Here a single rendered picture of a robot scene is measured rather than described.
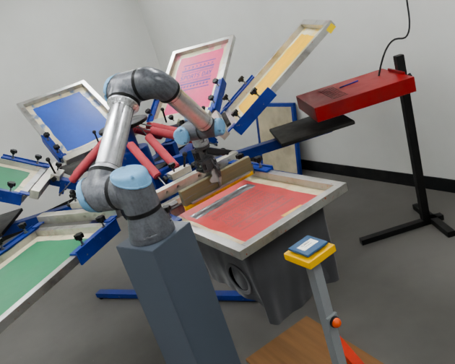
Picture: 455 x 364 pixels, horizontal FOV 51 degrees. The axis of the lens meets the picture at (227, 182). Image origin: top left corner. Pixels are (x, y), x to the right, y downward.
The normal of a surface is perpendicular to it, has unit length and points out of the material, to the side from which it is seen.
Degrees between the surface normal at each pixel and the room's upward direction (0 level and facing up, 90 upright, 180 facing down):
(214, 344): 90
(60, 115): 32
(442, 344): 0
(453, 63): 90
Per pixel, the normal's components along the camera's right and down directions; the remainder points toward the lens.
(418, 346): -0.29, -0.90
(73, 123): 0.06, -0.69
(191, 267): 0.77, 0.00
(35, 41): 0.56, 0.13
